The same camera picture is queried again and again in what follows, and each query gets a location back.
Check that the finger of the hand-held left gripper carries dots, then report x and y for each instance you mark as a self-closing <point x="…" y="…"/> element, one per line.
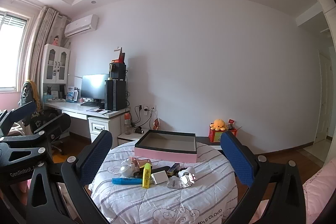
<point x="56" y="125"/>
<point x="25" y="109"/>

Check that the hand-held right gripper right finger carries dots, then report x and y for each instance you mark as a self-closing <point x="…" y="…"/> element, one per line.
<point x="236" y="161"/>

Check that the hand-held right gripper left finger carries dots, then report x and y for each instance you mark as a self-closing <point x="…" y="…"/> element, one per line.
<point x="95" y="158"/>

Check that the blue highlighter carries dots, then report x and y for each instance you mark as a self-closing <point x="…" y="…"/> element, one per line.
<point x="126" y="181"/>

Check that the rose gold small case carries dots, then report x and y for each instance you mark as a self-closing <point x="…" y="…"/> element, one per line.
<point x="141" y="161"/>

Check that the white item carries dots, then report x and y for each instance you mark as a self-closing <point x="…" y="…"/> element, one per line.
<point x="187" y="171"/>

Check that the yellow highlighter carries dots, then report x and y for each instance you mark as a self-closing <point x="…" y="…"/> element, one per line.
<point x="147" y="176"/>

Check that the black gold small tube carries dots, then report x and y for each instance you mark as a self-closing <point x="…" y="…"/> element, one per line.
<point x="173" y="169"/>

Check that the clear plastic piece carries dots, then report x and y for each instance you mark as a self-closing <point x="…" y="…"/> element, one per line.
<point x="173" y="183"/>

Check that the white charger plug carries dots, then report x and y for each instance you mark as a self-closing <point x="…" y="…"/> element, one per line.
<point x="159" y="177"/>

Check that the pink cardboard box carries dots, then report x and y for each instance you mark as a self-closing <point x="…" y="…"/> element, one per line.
<point x="165" y="155"/>

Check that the black office chair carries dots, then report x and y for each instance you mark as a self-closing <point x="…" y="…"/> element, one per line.
<point x="48" y="115"/>

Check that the grey skull print jacket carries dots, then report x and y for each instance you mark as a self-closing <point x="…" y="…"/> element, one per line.
<point x="27" y="90"/>

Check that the pink bedding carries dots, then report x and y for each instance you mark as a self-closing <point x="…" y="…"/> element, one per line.
<point x="22" y="186"/>

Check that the white desk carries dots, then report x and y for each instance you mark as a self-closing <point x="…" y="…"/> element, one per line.
<point x="99" y="127"/>

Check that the red toy box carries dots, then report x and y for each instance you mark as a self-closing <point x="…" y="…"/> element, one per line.
<point x="215" y="136"/>

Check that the blue white carton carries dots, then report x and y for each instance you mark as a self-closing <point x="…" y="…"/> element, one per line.
<point x="72" y="94"/>

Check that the red card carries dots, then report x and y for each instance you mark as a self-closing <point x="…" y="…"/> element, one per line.
<point x="231" y="123"/>

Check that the white low nightstand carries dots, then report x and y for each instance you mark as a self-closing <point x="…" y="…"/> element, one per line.
<point x="128" y="138"/>

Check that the orange plush octopus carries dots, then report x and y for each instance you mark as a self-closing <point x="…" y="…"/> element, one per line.
<point x="218" y="124"/>

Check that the dark mouse pad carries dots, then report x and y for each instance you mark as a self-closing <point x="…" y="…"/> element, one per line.
<point x="95" y="110"/>

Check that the black keyboard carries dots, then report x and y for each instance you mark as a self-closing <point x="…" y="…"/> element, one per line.
<point x="92" y="103"/>

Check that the orange capped water bottle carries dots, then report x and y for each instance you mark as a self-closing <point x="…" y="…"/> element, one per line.
<point x="127" y="125"/>

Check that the black hair dryer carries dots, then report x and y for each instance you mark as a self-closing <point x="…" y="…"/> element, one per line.
<point x="138" y="130"/>

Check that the black computer monitor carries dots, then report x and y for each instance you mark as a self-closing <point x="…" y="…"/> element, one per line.
<point x="94" y="86"/>

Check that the white glass-door cabinet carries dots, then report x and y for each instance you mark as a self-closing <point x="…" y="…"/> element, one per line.
<point x="56" y="64"/>

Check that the window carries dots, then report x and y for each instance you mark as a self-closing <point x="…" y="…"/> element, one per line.
<point x="10" y="50"/>

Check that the black computer tower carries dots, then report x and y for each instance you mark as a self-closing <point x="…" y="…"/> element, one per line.
<point x="115" y="95"/>

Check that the red patterned bag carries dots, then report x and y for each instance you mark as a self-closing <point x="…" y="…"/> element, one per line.
<point x="157" y="124"/>

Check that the pink doll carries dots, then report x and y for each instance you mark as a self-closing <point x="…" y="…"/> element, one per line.
<point x="55" y="40"/>

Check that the white striped quilt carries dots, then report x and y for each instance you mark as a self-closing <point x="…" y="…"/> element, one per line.
<point x="170" y="203"/>

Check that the beige curtain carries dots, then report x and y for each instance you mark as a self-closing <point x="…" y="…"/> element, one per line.
<point x="43" y="29"/>

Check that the black speaker box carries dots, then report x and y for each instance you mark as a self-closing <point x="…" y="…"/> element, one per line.
<point x="118" y="71"/>

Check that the pink printed blanket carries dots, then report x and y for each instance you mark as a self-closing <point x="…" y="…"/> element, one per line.
<point x="321" y="187"/>

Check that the white air conditioner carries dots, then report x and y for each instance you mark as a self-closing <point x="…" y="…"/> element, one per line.
<point x="81" y="26"/>

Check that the white door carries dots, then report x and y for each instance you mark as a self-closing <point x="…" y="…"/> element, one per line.
<point x="322" y="98"/>

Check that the white wall socket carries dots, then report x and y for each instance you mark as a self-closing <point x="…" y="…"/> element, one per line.
<point x="140" y="108"/>
<point x="147" y="109"/>
<point x="153" y="108"/>

